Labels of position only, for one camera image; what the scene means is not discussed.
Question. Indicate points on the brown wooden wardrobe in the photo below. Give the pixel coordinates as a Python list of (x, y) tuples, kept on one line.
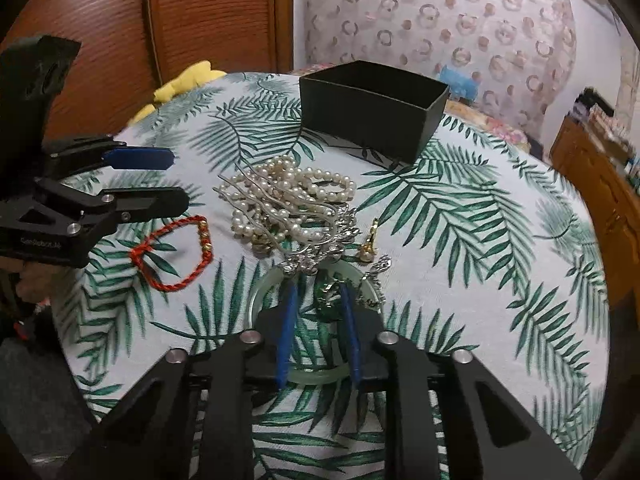
[(150, 25)]

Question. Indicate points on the person's left hand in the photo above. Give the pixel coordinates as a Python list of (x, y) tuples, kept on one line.
[(32, 282)]

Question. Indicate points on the pale green jade bangle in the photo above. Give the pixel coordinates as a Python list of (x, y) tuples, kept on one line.
[(320, 378)]

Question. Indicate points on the black box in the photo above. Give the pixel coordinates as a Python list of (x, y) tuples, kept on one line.
[(360, 117)]

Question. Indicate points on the silver hair comb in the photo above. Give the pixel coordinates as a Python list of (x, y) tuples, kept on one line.
[(320, 255)]

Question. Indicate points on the yellow plush toy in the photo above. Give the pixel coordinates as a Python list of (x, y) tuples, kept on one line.
[(190, 77)]

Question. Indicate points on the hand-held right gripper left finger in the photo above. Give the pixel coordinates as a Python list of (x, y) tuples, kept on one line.
[(284, 340)]

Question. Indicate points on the leaf print tablecloth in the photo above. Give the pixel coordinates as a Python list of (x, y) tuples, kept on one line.
[(450, 220)]

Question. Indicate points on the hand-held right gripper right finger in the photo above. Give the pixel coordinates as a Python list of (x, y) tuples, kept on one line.
[(352, 345)]

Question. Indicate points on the wooden cabinet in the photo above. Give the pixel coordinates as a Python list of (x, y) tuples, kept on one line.
[(595, 180)]

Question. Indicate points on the row of small bottles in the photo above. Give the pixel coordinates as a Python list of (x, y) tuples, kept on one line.
[(631, 162)]

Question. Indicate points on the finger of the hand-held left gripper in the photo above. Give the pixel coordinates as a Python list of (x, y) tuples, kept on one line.
[(150, 202), (140, 158)]

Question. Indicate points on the blue tissue pack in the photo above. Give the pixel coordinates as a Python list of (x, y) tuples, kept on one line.
[(460, 82)]

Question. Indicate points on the stack of folded fabrics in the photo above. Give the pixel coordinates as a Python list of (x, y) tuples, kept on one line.
[(595, 107)]

